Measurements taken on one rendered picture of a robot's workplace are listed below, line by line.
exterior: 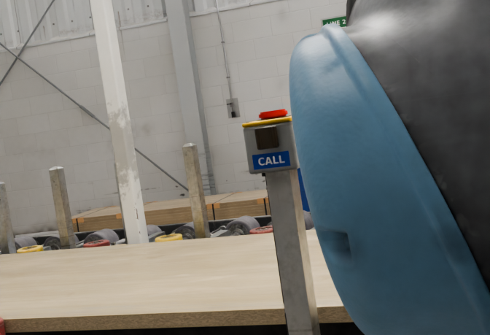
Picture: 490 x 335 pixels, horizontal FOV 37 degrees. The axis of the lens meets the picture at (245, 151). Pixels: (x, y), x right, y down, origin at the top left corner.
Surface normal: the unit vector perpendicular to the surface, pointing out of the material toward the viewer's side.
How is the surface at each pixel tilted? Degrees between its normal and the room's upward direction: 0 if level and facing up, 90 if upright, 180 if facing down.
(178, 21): 90
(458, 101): 60
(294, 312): 90
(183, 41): 90
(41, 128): 90
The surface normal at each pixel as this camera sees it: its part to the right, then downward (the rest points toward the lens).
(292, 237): -0.36, 0.10
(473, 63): -0.35, -0.51
